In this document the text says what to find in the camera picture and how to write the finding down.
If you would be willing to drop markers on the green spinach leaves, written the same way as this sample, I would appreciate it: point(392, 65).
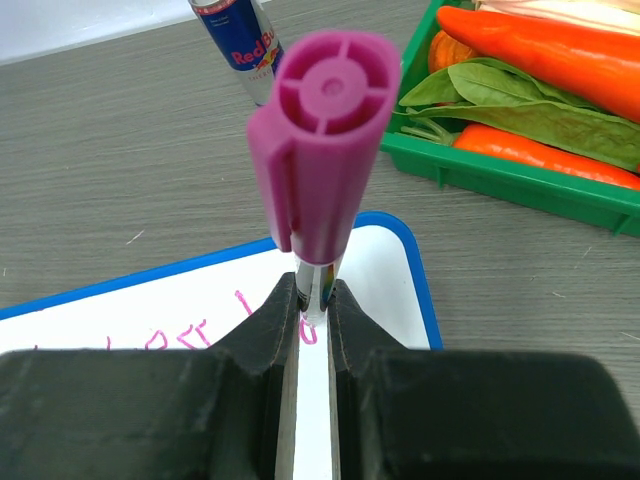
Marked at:
point(491, 92)

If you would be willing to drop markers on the large orange carrot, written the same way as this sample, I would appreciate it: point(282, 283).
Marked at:
point(600, 66)

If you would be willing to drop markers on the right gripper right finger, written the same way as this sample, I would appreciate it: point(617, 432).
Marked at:
point(407, 413)

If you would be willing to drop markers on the red bull can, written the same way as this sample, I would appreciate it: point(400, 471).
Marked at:
point(246, 39)

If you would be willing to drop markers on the pink capped marker pen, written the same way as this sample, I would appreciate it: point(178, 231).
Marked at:
point(313, 146)

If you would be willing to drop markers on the blue framed whiteboard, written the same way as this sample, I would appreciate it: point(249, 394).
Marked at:
point(192, 304)

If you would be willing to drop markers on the green plastic tray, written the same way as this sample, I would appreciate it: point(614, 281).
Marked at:
point(424, 148)

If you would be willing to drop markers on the small orange carrot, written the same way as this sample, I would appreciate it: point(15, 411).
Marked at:
point(485, 140)

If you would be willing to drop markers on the white green bok choy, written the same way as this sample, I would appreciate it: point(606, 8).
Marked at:
point(613, 16)

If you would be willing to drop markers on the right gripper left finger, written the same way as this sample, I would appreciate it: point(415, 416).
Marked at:
point(224, 412)

